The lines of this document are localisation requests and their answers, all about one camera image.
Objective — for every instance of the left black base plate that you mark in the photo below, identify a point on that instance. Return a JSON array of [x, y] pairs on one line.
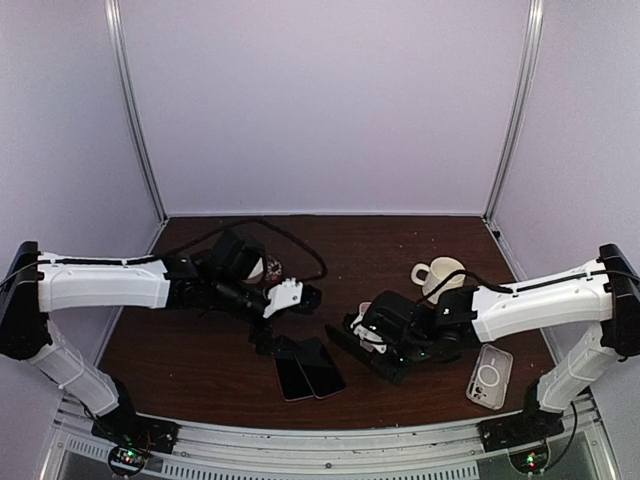
[[152, 436]]

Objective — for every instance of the circuit board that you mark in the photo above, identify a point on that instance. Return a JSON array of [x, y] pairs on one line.
[[126, 461], [530, 461]]

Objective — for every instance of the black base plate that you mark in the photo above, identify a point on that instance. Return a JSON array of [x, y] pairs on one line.
[[518, 429], [152, 436]]

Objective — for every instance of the left aluminium frame post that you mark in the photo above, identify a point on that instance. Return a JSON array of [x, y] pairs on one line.
[[116, 33]]

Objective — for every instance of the aluminium frame post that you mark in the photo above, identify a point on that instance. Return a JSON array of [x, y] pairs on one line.
[[526, 74], [116, 33]]

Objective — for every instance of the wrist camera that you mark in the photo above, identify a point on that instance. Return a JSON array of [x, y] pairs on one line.
[[284, 295], [392, 316]]

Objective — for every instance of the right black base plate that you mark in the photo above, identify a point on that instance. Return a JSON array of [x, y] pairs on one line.
[[518, 429]]

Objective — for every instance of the aluminium front rail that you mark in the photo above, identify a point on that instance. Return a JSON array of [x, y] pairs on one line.
[[445, 451]]

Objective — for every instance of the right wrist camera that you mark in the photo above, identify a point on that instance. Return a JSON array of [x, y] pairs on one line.
[[392, 316]]

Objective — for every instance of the right circuit board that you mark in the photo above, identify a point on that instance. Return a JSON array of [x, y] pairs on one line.
[[530, 461]]

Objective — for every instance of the black smartphone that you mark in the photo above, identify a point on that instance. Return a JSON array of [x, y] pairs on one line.
[[318, 368], [293, 384], [357, 350]]

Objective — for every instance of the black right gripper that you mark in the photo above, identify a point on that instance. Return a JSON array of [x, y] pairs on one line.
[[404, 373]]

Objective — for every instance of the white ceramic bowl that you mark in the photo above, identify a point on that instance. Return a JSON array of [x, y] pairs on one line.
[[256, 274]]

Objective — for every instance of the clear phone case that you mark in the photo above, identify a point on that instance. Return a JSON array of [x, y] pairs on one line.
[[490, 378]]

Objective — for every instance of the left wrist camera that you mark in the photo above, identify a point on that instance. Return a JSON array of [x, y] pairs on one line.
[[284, 295]]

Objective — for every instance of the cream ceramic mug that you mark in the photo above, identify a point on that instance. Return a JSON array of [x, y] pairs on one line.
[[441, 275]]

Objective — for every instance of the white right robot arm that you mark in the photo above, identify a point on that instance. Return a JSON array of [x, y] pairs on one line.
[[603, 292]]

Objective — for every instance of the left circuit board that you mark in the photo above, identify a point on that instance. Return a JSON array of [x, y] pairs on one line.
[[126, 461]]

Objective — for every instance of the pink phone case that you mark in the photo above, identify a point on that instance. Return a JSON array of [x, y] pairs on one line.
[[368, 340]]

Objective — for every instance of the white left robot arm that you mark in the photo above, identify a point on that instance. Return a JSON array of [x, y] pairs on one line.
[[40, 283]]

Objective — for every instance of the right aluminium frame post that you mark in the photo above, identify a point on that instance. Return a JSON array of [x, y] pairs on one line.
[[526, 74]]

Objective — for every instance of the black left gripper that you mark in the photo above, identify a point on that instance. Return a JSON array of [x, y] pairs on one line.
[[260, 335]]

